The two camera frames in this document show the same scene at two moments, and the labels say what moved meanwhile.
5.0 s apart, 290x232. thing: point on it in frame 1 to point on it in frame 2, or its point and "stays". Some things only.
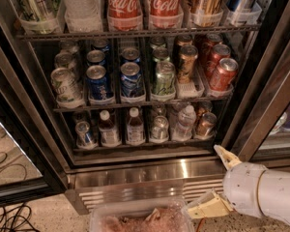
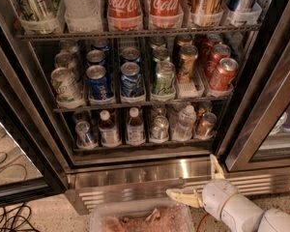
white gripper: (242, 188) to (217, 194)
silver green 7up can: (159, 131) stays
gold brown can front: (187, 66) stays
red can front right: (223, 79) stays
